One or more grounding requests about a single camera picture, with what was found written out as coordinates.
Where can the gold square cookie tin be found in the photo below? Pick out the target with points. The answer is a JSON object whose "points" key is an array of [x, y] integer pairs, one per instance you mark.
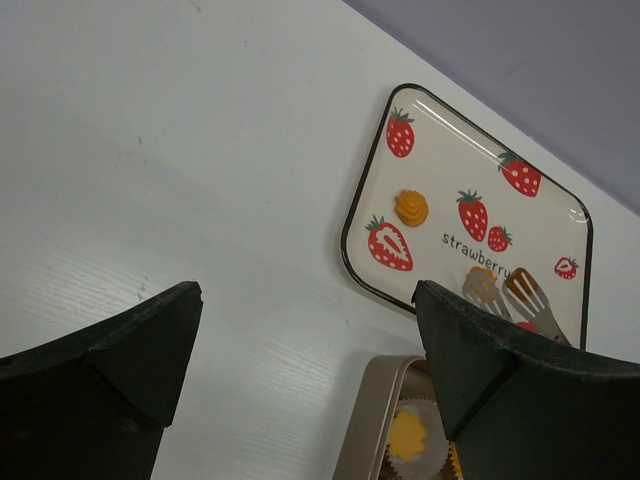
{"points": [[386, 379]]}

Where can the strawberry print tray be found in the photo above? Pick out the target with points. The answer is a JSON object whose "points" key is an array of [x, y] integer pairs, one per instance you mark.
{"points": [[489, 208]]}

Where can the steel serving tongs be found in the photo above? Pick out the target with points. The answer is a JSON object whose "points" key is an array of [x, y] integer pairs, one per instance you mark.
{"points": [[521, 301]]}

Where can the white paper cup back-right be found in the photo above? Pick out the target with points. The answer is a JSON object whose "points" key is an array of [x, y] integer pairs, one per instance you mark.
{"points": [[436, 462]]}

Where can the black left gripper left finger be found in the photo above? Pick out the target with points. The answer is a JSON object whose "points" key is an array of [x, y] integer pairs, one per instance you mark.
{"points": [[94, 404]]}

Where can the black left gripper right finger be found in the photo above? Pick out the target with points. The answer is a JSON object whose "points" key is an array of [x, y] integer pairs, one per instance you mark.
{"points": [[518, 405]]}

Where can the orange round cookie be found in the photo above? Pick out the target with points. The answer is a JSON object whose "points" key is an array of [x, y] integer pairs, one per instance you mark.
{"points": [[411, 207]]}

